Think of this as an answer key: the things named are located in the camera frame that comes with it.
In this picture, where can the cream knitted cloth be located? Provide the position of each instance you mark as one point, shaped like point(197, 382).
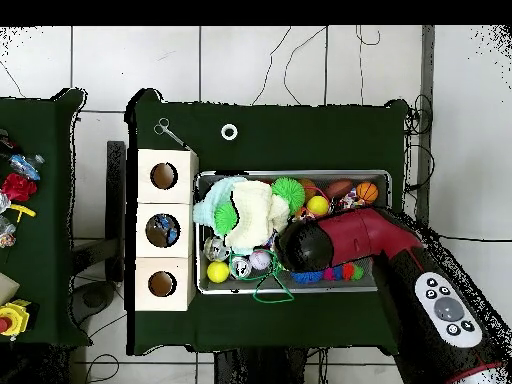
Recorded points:
point(256, 216)

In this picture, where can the small green spiky toy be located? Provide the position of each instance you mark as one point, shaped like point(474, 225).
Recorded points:
point(224, 218)

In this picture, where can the large green spiky toy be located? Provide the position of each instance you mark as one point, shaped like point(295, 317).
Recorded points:
point(288, 192)

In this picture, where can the light blue muslin cloth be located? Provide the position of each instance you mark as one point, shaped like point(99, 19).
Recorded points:
point(212, 196)

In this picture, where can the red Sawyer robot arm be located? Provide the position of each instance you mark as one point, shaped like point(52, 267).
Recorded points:
point(360, 236)

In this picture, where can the wooden box with three holes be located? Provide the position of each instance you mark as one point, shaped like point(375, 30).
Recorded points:
point(184, 224)

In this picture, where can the yellow smiley ball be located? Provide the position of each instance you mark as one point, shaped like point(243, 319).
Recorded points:
point(317, 205)

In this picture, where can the plain yellow ball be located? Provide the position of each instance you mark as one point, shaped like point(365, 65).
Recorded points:
point(218, 272)

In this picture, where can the dark green tablecloth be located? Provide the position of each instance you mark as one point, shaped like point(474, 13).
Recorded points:
point(300, 140)
point(48, 240)

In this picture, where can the brown football toy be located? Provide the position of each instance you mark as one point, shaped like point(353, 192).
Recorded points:
point(338, 189)

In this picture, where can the colourful spotted cloth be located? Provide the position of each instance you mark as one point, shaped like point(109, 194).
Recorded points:
point(350, 200)

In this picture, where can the orange basketball toy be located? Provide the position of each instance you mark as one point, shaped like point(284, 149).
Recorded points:
point(366, 192)

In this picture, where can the silver scissors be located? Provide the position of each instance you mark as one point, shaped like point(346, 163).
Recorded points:
point(170, 134)

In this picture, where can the black upright panel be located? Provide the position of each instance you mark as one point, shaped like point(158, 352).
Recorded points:
point(116, 180)

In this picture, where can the yellow plastic piece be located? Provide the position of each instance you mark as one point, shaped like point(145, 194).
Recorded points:
point(24, 210)

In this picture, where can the blue and clear packet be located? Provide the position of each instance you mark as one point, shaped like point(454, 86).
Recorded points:
point(26, 166)

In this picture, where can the red crumpled item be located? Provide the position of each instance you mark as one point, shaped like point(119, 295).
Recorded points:
point(18, 187)

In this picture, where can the clear plastic packet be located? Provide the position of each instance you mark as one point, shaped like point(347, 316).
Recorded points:
point(7, 234)

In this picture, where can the beige box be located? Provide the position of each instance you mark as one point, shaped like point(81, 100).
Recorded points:
point(7, 288)

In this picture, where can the yellow emergency stop button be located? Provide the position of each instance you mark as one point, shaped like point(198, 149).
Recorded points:
point(14, 318)

